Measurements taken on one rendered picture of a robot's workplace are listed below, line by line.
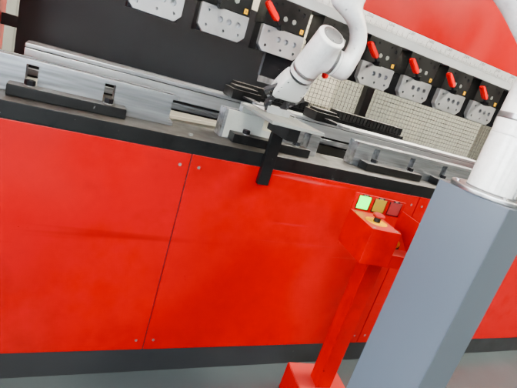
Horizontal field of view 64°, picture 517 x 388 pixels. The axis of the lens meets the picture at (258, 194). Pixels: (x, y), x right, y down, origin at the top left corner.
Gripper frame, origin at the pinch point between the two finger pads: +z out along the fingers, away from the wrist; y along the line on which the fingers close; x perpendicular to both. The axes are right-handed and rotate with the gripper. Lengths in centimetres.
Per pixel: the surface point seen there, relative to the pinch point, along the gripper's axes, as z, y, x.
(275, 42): -11.7, 5.1, -14.9
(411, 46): -22, -48, -25
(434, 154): 25, -112, -20
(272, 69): -3.3, 1.5, -12.3
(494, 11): -39, -80, -40
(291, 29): -15.6, 0.5, -18.7
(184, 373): 72, 8, 74
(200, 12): -12.4, 30.4, -15.6
